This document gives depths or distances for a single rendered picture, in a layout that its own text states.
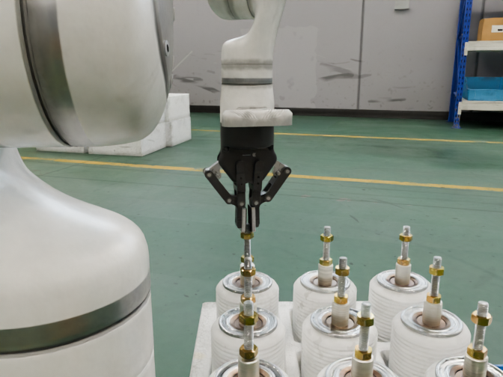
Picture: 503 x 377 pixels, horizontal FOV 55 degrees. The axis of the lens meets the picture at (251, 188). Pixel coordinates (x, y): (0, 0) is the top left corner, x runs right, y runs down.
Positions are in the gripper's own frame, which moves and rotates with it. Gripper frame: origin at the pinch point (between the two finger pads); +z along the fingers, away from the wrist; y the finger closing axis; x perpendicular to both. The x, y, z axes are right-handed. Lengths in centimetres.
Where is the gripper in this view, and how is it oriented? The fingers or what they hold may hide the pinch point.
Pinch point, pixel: (247, 218)
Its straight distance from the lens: 70.3
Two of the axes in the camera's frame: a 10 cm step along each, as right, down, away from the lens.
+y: -9.8, 0.5, -2.1
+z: 0.0, 9.7, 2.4
